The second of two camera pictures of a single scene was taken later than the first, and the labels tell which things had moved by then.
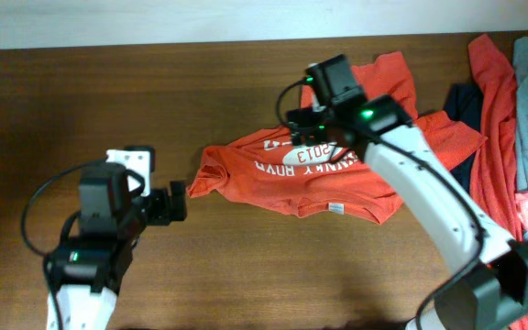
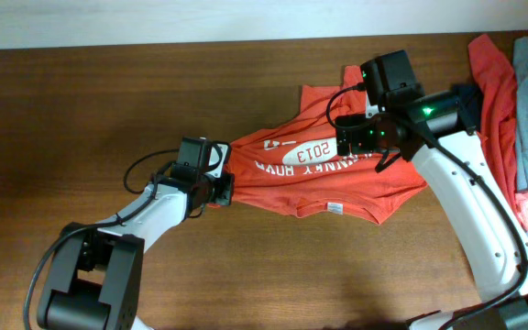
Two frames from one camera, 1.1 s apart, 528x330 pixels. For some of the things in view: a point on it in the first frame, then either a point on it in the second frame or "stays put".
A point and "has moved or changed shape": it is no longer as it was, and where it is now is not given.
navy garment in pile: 465,105 stays put
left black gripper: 161,211 → 225,194
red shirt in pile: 494,177 stays put
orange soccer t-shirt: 389,80 has moved or changed shape
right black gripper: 310,135 → 358,144
